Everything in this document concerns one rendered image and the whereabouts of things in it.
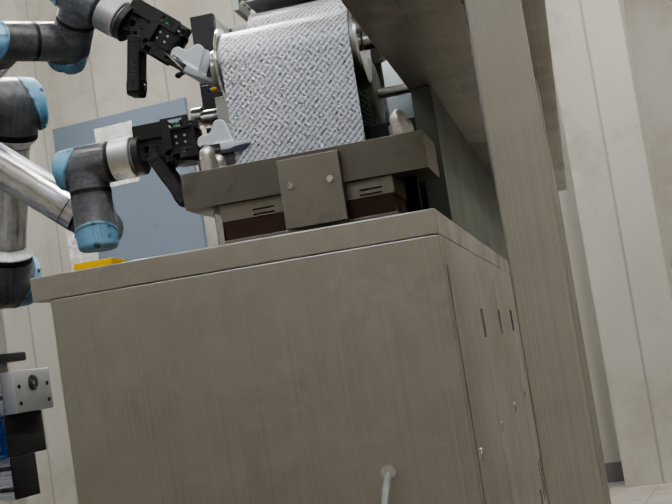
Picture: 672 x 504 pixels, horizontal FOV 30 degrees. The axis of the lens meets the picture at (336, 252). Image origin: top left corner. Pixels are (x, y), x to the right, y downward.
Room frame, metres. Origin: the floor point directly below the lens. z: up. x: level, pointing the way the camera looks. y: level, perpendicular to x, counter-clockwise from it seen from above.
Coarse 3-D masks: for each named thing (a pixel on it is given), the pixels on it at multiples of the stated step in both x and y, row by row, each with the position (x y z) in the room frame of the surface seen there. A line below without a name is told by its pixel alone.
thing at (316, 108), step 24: (312, 72) 2.14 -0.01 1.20; (336, 72) 2.14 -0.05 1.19; (240, 96) 2.17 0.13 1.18; (264, 96) 2.16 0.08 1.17; (288, 96) 2.15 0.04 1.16; (312, 96) 2.15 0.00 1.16; (336, 96) 2.14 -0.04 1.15; (240, 120) 2.17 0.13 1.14; (264, 120) 2.16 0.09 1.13; (288, 120) 2.15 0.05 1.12; (312, 120) 2.15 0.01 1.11; (336, 120) 2.14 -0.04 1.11; (360, 120) 2.13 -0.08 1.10; (264, 144) 2.16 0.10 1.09; (288, 144) 2.16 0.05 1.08; (312, 144) 2.15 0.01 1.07; (336, 144) 2.14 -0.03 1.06
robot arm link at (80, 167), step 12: (96, 144) 2.20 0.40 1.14; (60, 156) 2.20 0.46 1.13; (72, 156) 2.20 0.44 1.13; (84, 156) 2.19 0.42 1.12; (96, 156) 2.18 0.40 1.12; (60, 168) 2.20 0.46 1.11; (72, 168) 2.19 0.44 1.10; (84, 168) 2.19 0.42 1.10; (96, 168) 2.19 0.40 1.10; (108, 168) 2.19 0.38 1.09; (60, 180) 2.21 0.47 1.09; (72, 180) 2.20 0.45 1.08; (84, 180) 2.19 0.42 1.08; (96, 180) 2.20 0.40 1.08; (108, 180) 2.21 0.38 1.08
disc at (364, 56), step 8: (352, 16) 2.12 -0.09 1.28; (352, 24) 2.12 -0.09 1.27; (360, 32) 2.17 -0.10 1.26; (360, 40) 2.16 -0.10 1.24; (360, 48) 2.14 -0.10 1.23; (360, 56) 2.13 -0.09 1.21; (368, 56) 2.23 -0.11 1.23; (360, 64) 2.14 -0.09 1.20; (368, 64) 2.21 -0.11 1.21; (368, 72) 2.19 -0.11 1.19; (368, 80) 2.18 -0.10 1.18
